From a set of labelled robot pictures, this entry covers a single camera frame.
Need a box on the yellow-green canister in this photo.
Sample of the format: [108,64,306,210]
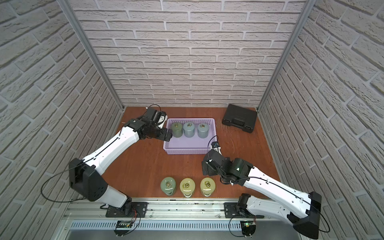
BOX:
[200,178,216,197]
[180,178,196,198]

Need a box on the lavender plastic basket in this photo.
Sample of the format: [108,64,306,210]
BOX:
[163,118,218,155]

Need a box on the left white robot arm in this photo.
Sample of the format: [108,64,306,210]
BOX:
[69,114,172,208]

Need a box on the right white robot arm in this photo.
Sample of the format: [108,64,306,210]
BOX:
[202,150,322,240]

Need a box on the dark green canister back left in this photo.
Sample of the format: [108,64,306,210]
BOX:
[171,122,183,138]

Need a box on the blue-grey canister back middle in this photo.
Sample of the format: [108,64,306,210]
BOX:
[183,122,195,138]

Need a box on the blue-grey canister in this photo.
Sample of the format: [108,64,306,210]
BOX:
[198,123,210,139]
[183,122,195,138]

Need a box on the blue-grey canister back right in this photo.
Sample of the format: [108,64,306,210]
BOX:
[198,123,210,139]

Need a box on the black plastic tool case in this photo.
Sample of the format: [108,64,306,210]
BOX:
[222,104,258,133]

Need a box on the right controller board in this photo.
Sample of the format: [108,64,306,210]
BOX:
[240,221,256,238]

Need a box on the controller board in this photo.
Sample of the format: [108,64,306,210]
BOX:
[114,221,135,237]
[240,221,256,238]

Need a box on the left controller board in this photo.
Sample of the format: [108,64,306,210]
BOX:
[114,221,135,237]

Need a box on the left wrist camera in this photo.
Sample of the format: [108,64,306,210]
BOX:
[142,108,168,128]

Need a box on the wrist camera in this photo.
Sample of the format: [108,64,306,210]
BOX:
[211,141,222,154]
[142,108,168,128]

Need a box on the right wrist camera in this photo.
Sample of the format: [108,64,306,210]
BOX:
[211,141,222,154]

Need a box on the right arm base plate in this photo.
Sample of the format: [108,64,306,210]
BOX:
[224,202,265,219]

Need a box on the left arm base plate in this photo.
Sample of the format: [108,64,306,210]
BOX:
[106,202,149,218]

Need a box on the left aluminium corner post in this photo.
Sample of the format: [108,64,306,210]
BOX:
[58,0,125,113]

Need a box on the aluminium corner post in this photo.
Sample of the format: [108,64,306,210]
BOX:
[58,0,125,113]
[257,0,316,114]

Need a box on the right aluminium corner post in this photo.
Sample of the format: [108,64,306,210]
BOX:
[257,0,316,114]

